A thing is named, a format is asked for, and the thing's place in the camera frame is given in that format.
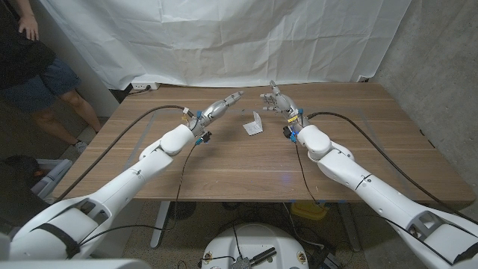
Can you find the grey table leg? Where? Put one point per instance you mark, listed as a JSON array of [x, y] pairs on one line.
[[349, 228]]

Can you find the white table leg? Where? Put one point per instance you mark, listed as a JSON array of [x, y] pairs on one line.
[[160, 224]]

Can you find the black bag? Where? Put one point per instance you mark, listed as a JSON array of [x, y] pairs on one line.
[[15, 194]]

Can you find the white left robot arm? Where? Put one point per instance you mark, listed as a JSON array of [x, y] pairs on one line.
[[123, 183]]

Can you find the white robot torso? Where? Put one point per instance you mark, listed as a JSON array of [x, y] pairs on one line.
[[257, 239]]

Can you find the white backdrop cloth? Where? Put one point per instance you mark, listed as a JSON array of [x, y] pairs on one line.
[[224, 37]]

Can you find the person in black shirt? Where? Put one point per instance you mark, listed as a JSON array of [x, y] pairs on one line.
[[22, 56]]

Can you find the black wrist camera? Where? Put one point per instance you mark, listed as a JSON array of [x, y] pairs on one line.
[[204, 137], [287, 132]]

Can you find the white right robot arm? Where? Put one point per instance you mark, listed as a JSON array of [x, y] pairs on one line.
[[373, 190]]

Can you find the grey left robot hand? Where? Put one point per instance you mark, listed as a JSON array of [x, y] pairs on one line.
[[209, 114]]

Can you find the white power strip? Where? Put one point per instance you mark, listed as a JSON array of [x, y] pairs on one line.
[[143, 86]]

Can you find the translucent plastic bin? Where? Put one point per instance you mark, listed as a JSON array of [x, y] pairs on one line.
[[56, 173]]

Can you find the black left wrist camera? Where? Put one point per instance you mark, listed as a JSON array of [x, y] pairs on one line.
[[204, 137]]

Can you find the round black object under table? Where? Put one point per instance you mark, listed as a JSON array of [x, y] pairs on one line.
[[183, 209]]

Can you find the yellow object under table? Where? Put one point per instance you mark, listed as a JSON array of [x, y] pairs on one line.
[[310, 211]]

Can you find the black power adapter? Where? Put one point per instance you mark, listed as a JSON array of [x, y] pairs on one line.
[[330, 261]]

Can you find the white receipt paper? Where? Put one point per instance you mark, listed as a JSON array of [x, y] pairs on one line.
[[254, 127]]

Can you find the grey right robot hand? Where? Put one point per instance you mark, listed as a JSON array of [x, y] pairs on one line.
[[285, 104]]

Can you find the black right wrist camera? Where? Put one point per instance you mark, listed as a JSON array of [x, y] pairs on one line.
[[287, 132]]

